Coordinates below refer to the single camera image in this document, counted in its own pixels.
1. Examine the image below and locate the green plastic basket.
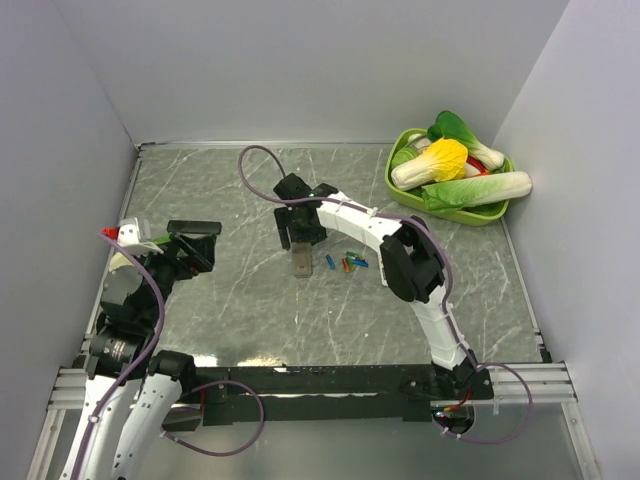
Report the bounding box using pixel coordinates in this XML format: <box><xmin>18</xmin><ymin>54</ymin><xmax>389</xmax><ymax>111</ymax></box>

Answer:
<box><xmin>384</xmin><ymin>128</ymin><xmax>510</xmax><ymax>227</ymax></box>

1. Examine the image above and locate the black slim remote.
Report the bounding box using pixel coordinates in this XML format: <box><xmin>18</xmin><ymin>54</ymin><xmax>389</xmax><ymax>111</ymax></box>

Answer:
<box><xmin>166</xmin><ymin>220</ymin><xmax>222</xmax><ymax>236</ymax></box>

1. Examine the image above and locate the black base frame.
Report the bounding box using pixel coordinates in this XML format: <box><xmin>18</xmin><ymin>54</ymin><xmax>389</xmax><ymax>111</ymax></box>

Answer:
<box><xmin>182</xmin><ymin>364</ymin><xmax>494</xmax><ymax>426</ymax></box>

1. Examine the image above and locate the purple cable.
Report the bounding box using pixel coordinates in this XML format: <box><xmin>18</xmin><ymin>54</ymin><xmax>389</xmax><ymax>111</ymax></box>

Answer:
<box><xmin>67</xmin><ymin>232</ymin><xmax>267</xmax><ymax>480</ymax></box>
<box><xmin>237</xmin><ymin>144</ymin><xmax>535</xmax><ymax>445</ymax></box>

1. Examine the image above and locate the battery pile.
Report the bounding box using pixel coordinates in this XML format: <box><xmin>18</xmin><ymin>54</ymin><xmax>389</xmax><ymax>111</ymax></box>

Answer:
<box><xmin>341</xmin><ymin>251</ymin><xmax>369</xmax><ymax>273</ymax></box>

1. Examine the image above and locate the yellow napa cabbage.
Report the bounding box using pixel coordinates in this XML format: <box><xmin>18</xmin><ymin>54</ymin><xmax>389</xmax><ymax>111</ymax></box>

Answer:
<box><xmin>391</xmin><ymin>138</ymin><xmax>468</xmax><ymax>191</ymax></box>

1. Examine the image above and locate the beige white remote control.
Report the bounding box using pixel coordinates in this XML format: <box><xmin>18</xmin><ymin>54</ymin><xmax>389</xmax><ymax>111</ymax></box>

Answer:
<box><xmin>291</xmin><ymin>243</ymin><xmax>313</xmax><ymax>278</ymax></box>

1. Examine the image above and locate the white remote with display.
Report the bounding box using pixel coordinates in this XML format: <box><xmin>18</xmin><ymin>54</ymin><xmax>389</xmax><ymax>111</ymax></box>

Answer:
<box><xmin>378</xmin><ymin>256</ymin><xmax>388</xmax><ymax>287</ymax></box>

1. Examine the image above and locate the small green cabbage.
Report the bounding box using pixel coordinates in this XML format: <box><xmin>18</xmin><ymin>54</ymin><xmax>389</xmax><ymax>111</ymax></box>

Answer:
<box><xmin>390</xmin><ymin>146</ymin><xmax>418</xmax><ymax>171</ymax></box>

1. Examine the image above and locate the long green white cabbage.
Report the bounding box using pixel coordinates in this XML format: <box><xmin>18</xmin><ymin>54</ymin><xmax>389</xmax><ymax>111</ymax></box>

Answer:
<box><xmin>422</xmin><ymin>171</ymin><xmax>533</xmax><ymax>212</ymax></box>

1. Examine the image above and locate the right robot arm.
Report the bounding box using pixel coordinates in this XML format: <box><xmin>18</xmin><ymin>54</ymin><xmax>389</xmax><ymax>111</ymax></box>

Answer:
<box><xmin>273</xmin><ymin>174</ymin><xmax>494</xmax><ymax>402</ymax></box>

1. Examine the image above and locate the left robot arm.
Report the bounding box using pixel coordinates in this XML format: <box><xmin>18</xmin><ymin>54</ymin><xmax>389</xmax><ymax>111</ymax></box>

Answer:
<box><xmin>60</xmin><ymin>221</ymin><xmax>221</xmax><ymax>479</ymax></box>

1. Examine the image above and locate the bok choy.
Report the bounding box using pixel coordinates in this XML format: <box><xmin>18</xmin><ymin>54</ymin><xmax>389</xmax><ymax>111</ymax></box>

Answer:
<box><xmin>427</xmin><ymin>110</ymin><xmax>505</xmax><ymax>171</ymax></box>

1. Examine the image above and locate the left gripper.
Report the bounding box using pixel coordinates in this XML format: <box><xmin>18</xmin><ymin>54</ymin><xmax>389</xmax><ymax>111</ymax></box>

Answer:
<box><xmin>129</xmin><ymin>230</ymin><xmax>215</xmax><ymax>327</ymax></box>

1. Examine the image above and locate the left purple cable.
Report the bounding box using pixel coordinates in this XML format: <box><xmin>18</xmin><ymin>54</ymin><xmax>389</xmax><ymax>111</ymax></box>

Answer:
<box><xmin>67</xmin><ymin>232</ymin><xmax>267</xmax><ymax>480</ymax></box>

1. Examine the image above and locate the red pepper toy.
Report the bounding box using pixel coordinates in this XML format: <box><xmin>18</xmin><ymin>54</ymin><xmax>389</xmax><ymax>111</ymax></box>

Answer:
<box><xmin>464</xmin><ymin>156</ymin><xmax>490</xmax><ymax>178</ymax></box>

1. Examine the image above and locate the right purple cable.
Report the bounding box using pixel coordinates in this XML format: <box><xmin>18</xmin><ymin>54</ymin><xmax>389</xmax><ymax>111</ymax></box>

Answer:
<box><xmin>237</xmin><ymin>144</ymin><xmax>535</xmax><ymax>445</ymax></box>

